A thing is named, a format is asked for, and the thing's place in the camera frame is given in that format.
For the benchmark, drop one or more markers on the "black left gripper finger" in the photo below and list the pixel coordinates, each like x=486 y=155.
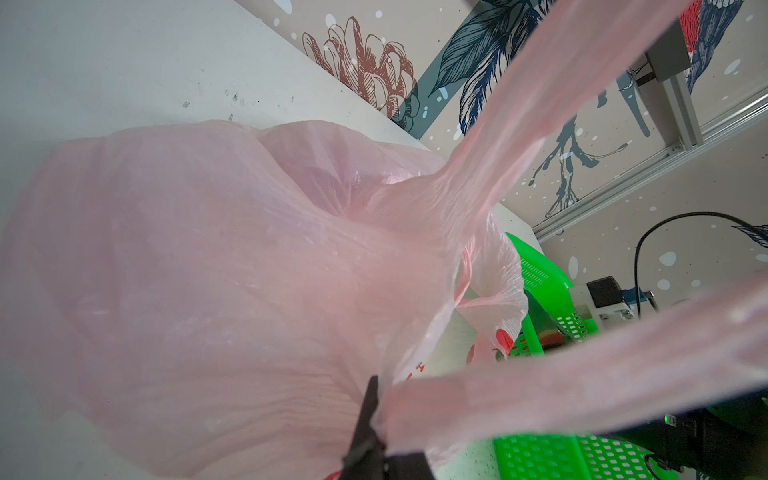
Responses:
x=366 y=458

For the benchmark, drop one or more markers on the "green plastic perforated basket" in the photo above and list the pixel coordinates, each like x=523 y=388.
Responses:
x=698 y=354

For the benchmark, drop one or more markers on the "pink plastic bag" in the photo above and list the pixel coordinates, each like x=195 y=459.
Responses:
x=215 y=297

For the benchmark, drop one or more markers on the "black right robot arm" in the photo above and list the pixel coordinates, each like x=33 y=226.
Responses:
x=727 y=440

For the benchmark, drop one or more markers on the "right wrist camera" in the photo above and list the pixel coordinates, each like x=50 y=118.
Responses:
x=608 y=305

